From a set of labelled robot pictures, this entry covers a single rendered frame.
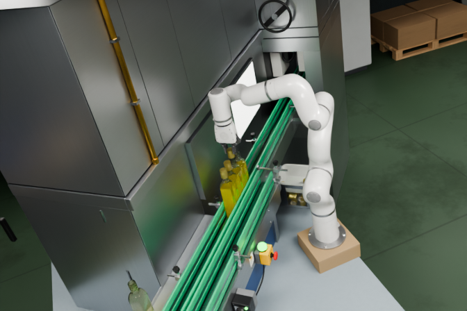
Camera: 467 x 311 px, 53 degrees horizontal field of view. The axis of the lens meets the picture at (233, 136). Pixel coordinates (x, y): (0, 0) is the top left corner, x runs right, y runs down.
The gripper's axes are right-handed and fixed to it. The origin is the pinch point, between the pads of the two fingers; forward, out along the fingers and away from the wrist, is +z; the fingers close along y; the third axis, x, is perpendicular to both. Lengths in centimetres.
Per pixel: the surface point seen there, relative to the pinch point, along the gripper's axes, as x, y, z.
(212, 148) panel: 4.4, -12.0, 4.0
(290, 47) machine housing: 101, 3, -7
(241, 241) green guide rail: -34.5, 14.0, 24.9
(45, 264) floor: 9, -196, 136
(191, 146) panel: -13.8, -11.8, -10.2
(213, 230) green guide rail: -27.7, -3.3, 27.9
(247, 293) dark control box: -52, 21, 36
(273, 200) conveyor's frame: 4.4, 15.5, 34.7
